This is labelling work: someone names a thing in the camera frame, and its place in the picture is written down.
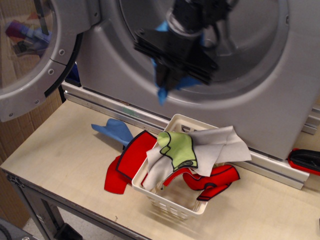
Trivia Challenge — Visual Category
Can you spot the grey toy washing machine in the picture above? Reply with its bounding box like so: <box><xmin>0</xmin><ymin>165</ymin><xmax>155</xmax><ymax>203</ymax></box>
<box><xmin>77</xmin><ymin>0</ymin><xmax>320</xmax><ymax>159</ymax></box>

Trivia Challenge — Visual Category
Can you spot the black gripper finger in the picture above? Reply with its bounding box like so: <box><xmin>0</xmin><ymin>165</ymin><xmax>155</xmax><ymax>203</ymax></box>
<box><xmin>155</xmin><ymin>60</ymin><xmax>170</xmax><ymax>89</ymax></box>
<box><xmin>166</xmin><ymin>69</ymin><xmax>186</xmax><ymax>91</ymax></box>

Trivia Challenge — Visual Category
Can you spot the round transparent machine door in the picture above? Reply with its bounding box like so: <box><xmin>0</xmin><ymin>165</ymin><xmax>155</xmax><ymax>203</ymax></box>
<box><xmin>0</xmin><ymin>0</ymin><xmax>101</xmax><ymax>122</ymax></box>

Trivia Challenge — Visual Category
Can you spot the cardboard box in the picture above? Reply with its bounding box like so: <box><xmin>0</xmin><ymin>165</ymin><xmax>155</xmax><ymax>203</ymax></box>
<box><xmin>0</xmin><ymin>0</ymin><xmax>63</xmax><ymax>230</ymax></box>

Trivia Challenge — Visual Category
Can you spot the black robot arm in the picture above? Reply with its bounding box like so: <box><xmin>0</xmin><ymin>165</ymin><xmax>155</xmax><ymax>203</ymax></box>
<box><xmin>134</xmin><ymin>0</ymin><xmax>234</xmax><ymax>91</ymax></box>

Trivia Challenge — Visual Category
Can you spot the metal table frame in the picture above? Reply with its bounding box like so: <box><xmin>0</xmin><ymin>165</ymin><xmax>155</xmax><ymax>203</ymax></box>
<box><xmin>1</xmin><ymin>168</ymin><xmax>148</xmax><ymax>240</ymax></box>

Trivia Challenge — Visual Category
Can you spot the light blue cloth on table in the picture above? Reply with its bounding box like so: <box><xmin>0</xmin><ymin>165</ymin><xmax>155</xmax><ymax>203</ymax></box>
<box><xmin>91</xmin><ymin>118</ymin><xmax>134</xmax><ymax>147</ymax></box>

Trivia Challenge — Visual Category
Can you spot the grey white cloth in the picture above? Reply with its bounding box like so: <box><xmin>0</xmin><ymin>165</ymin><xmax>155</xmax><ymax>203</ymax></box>
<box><xmin>142</xmin><ymin>126</ymin><xmax>252</xmax><ymax>191</ymax></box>

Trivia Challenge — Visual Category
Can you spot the white plastic laundry basket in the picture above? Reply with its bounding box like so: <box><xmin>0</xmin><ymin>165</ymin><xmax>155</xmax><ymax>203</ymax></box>
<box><xmin>132</xmin><ymin>114</ymin><xmax>216</xmax><ymax>220</ymax></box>

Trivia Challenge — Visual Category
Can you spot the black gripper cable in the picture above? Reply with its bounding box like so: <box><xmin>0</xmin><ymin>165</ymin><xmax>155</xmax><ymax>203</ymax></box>
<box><xmin>203</xmin><ymin>22</ymin><xmax>222</xmax><ymax>51</ymax></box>

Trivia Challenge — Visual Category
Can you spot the aluminium extrusion rail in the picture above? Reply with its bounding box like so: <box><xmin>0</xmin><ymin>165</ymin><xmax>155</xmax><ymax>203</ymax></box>
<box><xmin>62</xmin><ymin>82</ymin><xmax>310</xmax><ymax>189</ymax></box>

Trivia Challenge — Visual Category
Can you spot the red cloth beside basket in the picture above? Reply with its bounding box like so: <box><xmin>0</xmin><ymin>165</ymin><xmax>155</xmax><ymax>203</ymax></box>
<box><xmin>104</xmin><ymin>130</ymin><xmax>157</xmax><ymax>195</ymax></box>

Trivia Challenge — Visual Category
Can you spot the green cloth with black trim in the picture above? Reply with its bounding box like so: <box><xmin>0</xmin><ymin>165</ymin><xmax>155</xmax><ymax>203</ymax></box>
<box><xmin>157</xmin><ymin>131</ymin><xmax>198</xmax><ymax>172</ymax></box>

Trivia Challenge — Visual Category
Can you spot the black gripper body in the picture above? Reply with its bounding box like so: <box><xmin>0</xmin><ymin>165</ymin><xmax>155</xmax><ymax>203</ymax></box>
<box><xmin>134</xmin><ymin>24</ymin><xmax>218</xmax><ymax>85</ymax></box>

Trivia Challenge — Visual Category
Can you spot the red and black tool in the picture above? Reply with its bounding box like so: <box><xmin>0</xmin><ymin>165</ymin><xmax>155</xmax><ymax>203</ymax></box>
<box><xmin>287</xmin><ymin>148</ymin><xmax>320</xmax><ymax>176</ymax></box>

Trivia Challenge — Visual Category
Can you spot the red cloth in basket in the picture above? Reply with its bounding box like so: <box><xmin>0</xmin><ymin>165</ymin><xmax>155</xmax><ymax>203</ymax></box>
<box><xmin>163</xmin><ymin>164</ymin><xmax>240</xmax><ymax>202</ymax></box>

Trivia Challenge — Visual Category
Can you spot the dark blue cloth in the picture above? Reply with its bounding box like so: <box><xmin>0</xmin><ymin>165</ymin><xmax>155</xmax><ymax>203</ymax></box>
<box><xmin>151</xmin><ymin>21</ymin><xmax>202</xmax><ymax>106</ymax></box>

